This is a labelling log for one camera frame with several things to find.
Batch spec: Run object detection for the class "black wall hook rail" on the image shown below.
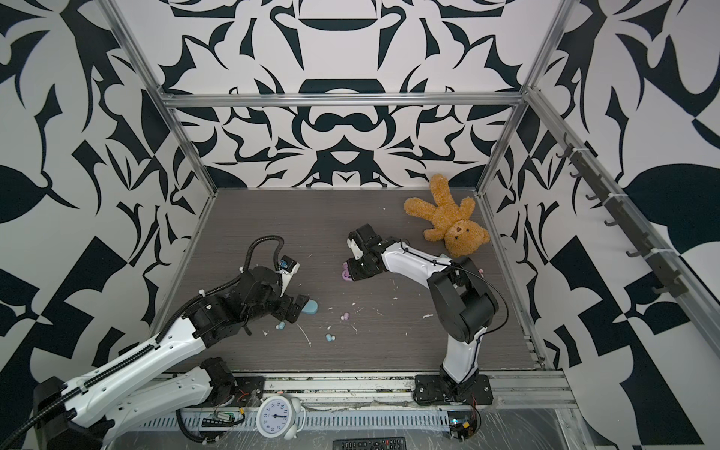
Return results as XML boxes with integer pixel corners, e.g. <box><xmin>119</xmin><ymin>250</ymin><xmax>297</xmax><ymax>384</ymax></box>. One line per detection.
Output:
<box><xmin>558</xmin><ymin>142</ymin><xmax>689</xmax><ymax>298</ymax></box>

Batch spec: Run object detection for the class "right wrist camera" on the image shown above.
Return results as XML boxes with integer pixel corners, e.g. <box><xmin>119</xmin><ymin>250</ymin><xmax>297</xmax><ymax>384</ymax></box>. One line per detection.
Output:
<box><xmin>347</xmin><ymin>237</ymin><xmax>364</xmax><ymax>260</ymax></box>

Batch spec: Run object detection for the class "green circuit board left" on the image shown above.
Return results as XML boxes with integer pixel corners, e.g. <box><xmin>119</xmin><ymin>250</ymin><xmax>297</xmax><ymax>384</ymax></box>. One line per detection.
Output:
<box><xmin>202</xmin><ymin>409</ymin><xmax>246</xmax><ymax>429</ymax></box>

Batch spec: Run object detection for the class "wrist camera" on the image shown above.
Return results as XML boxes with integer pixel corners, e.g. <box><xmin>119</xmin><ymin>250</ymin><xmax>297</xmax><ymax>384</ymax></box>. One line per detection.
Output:
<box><xmin>347</xmin><ymin>237</ymin><xmax>364</xmax><ymax>260</ymax></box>
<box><xmin>279</xmin><ymin>255</ymin><xmax>300</xmax><ymax>294</ymax></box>

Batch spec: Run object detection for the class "white round alarm clock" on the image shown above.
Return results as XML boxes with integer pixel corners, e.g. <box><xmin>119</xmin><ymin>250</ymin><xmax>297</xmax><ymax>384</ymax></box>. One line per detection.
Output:
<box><xmin>256</xmin><ymin>395</ymin><xmax>308</xmax><ymax>441</ymax></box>

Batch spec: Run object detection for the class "black remote control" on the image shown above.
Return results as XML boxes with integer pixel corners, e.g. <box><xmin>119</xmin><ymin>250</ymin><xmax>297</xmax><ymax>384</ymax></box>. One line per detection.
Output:
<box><xmin>332</xmin><ymin>437</ymin><xmax>407</xmax><ymax>450</ymax></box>

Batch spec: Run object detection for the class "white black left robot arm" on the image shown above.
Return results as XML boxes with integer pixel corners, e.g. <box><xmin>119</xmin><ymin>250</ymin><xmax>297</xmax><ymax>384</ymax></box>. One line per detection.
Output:
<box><xmin>1</xmin><ymin>235</ymin><xmax>309</xmax><ymax>449</ymax></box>

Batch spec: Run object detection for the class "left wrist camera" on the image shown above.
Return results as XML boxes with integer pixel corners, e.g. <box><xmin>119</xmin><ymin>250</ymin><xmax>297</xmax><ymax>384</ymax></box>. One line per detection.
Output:
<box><xmin>279</xmin><ymin>255</ymin><xmax>300</xmax><ymax>294</ymax></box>

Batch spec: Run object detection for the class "white slotted cable duct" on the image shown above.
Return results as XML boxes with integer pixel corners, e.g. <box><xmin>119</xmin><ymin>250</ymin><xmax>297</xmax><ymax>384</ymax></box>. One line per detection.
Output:
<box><xmin>142</xmin><ymin>409</ymin><xmax>459</xmax><ymax>433</ymax></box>

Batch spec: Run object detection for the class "purple earbud charging case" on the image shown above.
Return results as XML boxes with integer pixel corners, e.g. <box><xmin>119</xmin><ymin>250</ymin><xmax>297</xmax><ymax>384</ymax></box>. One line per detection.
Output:
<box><xmin>341</xmin><ymin>262</ymin><xmax>354</xmax><ymax>281</ymax></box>

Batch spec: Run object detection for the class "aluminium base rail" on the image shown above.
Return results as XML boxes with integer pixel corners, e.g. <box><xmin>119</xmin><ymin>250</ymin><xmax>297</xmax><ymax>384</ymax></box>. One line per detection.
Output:
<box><xmin>234</xmin><ymin>370</ymin><xmax>578</xmax><ymax>411</ymax></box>

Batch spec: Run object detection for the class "brown teddy bear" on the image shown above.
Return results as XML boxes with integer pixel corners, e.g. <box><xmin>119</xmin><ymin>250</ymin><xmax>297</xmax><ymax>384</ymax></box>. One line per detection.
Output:
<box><xmin>403</xmin><ymin>174</ymin><xmax>491</xmax><ymax>258</ymax></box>

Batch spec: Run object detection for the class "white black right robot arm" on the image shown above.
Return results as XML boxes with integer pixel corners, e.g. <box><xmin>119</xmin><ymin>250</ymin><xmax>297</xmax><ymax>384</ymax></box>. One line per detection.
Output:
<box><xmin>345</xmin><ymin>224</ymin><xmax>504</xmax><ymax>406</ymax></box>

